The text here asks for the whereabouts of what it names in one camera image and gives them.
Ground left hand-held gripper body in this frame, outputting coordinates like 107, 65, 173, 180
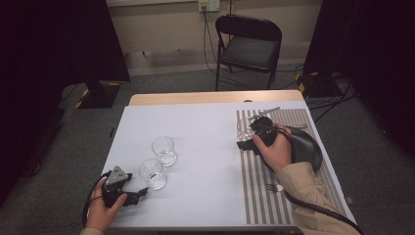
101, 164, 133, 208

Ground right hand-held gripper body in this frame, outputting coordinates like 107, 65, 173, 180
249, 107, 281, 147

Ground clear drinking glass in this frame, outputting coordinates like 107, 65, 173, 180
151, 136, 178, 167
138, 158, 167, 191
237, 117, 256, 143

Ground person's right hand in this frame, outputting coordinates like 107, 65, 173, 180
253, 123, 293, 174

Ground person's left hand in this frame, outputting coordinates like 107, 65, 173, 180
85, 177, 128, 233

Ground black round plate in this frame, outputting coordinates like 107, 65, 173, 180
287, 126, 324, 173

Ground striped placemat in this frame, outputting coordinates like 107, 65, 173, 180
235, 108, 350, 226

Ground white table cover board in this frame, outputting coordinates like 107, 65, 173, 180
82, 100, 357, 233

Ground wooden table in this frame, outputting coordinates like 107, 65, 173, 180
128, 90, 306, 107

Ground black stand base yellow tape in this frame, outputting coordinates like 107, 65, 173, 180
75, 80, 122, 110
295, 71, 344, 99

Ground black folding chair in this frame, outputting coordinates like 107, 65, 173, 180
214, 14, 283, 92

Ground black curtain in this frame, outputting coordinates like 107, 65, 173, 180
302, 0, 415, 158
0, 0, 131, 210

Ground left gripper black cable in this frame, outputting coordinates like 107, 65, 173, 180
81, 169, 112, 228

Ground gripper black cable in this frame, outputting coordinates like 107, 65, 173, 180
267, 125, 365, 235
81, 169, 112, 228

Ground black floor cables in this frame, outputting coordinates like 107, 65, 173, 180
277, 63, 358, 124

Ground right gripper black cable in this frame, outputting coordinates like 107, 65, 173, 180
267, 125, 365, 235

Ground black wall cable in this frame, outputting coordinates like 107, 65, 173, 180
202, 6, 254, 90

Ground white wall outlet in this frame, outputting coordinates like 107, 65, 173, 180
198, 0, 221, 14

